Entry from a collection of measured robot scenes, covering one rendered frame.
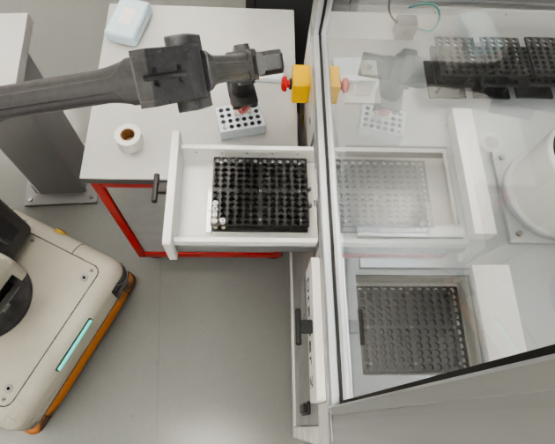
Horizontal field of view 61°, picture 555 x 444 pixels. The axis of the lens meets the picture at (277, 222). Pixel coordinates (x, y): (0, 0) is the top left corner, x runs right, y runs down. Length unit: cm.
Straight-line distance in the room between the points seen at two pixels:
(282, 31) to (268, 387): 125
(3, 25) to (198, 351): 127
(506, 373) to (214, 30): 142
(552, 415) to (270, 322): 169
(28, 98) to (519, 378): 69
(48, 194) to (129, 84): 160
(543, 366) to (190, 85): 58
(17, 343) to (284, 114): 112
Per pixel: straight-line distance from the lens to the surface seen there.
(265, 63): 116
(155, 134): 138
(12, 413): 177
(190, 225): 115
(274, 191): 111
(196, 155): 120
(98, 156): 137
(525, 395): 31
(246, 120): 133
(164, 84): 69
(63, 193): 224
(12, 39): 171
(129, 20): 159
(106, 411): 196
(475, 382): 35
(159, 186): 112
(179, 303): 196
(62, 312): 176
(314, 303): 100
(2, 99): 81
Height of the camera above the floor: 189
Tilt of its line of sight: 67 degrees down
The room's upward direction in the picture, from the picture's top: 8 degrees clockwise
